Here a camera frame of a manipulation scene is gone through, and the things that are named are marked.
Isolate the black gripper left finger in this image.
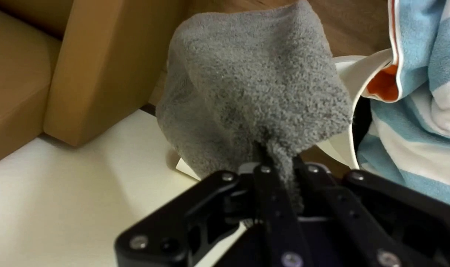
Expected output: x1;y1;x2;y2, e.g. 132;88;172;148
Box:
114;164;284;267

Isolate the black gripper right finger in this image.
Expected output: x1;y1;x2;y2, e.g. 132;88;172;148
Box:
293;159;450;267

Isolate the white laundry bin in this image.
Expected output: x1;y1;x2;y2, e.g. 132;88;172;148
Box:
317;50;392;170

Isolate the gray towel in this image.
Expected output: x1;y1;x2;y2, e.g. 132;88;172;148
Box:
155;0;351;210

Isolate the blue white striped towel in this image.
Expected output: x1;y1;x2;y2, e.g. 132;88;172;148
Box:
357;0;450;205

